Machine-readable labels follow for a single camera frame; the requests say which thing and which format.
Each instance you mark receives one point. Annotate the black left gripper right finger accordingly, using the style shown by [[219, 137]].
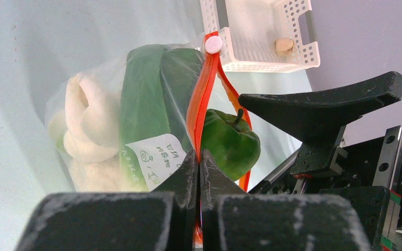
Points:
[[235, 220]]

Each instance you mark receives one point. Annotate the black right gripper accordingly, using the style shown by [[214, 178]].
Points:
[[367, 174]]

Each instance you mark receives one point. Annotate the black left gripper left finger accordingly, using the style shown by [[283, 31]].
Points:
[[163, 219]]

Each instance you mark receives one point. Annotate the green pepper toy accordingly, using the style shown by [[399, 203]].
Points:
[[232, 143]]

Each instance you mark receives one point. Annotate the clear zip bag orange zipper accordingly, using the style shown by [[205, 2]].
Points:
[[212, 91]]

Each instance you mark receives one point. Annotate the white oyster mushroom toy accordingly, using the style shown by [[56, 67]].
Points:
[[84, 118]]

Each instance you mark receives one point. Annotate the green bok choy toy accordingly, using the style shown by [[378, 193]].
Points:
[[157, 88]]

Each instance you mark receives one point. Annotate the white cauliflower toy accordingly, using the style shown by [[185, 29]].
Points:
[[105, 176]]

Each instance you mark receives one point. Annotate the small beige food piece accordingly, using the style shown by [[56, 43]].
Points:
[[284, 46]]

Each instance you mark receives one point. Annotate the white perforated plastic basket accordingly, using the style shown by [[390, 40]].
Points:
[[250, 28]]

